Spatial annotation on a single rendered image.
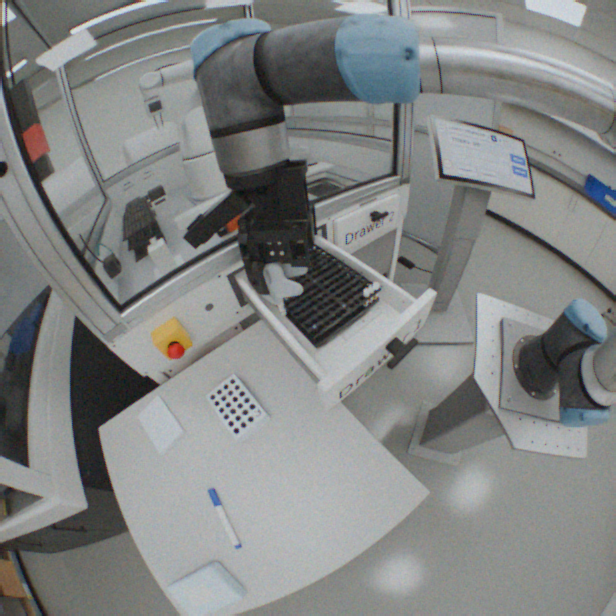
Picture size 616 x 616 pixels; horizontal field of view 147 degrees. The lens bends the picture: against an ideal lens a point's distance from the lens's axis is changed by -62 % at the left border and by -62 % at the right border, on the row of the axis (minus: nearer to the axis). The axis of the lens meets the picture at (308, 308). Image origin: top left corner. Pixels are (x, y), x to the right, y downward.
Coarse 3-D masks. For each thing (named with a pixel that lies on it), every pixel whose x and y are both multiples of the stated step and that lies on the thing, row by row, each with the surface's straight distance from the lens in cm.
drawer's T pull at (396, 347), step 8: (392, 344) 41; (400, 344) 41; (408, 344) 42; (416, 344) 43; (392, 352) 41; (400, 352) 40; (408, 352) 41; (392, 360) 39; (400, 360) 40; (392, 368) 40
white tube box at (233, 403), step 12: (228, 384) 54; (240, 384) 53; (216, 396) 54; (228, 396) 53; (240, 396) 52; (252, 396) 53; (216, 408) 53; (228, 408) 52; (240, 408) 53; (252, 408) 52; (228, 420) 51; (240, 420) 50; (252, 420) 52; (264, 420) 51; (240, 432) 50; (252, 432) 52
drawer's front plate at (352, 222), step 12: (372, 204) 76; (384, 204) 79; (396, 204) 85; (348, 216) 68; (360, 216) 72; (396, 216) 88; (336, 228) 67; (348, 228) 70; (360, 228) 74; (384, 228) 85; (336, 240) 69; (348, 240) 72; (360, 240) 76
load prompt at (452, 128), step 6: (450, 126) 116; (456, 126) 118; (462, 126) 119; (450, 132) 114; (456, 132) 116; (462, 132) 117; (468, 132) 119; (474, 132) 121; (480, 132) 123; (486, 132) 125; (480, 138) 121; (486, 138) 123; (492, 138) 126; (498, 138) 128
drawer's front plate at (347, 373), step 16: (416, 304) 45; (400, 320) 42; (416, 320) 48; (384, 336) 40; (400, 336) 45; (368, 352) 38; (384, 352) 44; (336, 368) 36; (352, 368) 36; (368, 368) 43; (320, 384) 35; (336, 384) 36; (320, 400) 42; (336, 400) 43
